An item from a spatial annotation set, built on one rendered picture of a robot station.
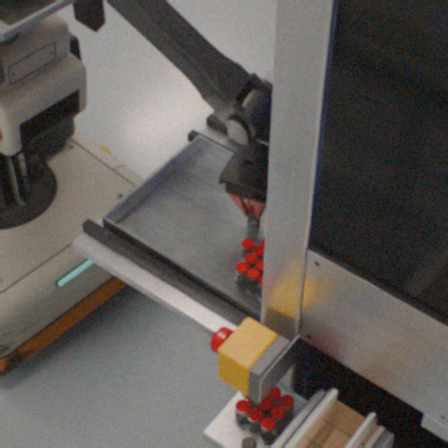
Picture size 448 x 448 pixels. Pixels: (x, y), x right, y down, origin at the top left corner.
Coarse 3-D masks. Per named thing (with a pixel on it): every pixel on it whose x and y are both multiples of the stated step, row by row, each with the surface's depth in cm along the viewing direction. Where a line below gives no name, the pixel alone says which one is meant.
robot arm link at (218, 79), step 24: (120, 0) 132; (144, 0) 132; (144, 24) 133; (168, 24) 133; (168, 48) 135; (192, 48) 135; (216, 48) 137; (192, 72) 137; (216, 72) 136; (240, 72) 138; (216, 96) 137; (240, 96) 140; (264, 96) 140; (264, 120) 142
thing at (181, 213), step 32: (192, 160) 175; (224, 160) 174; (160, 192) 170; (192, 192) 170; (224, 192) 170; (128, 224) 165; (160, 224) 165; (192, 224) 164; (224, 224) 164; (160, 256) 156; (192, 256) 160; (224, 256) 160; (224, 288) 155; (256, 320) 149
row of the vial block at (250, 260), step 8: (264, 240) 156; (256, 248) 155; (264, 248) 155; (248, 256) 154; (256, 256) 154; (240, 264) 153; (248, 264) 153; (240, 272) 152; (240, 280) 153; (240, 288) 155
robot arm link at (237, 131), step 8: (264, 80) 142; (272, 88) 142; (232, 120) 139; (240, 120) 139; (232, 128) 141; (240, 128) 140; (264, 128) 144; (232, 136) 143; (240, 136) 142; (248, 136) 141; (256, 136) 143; (264, 136) 143; (248, 144) 143; (264, 144) 143
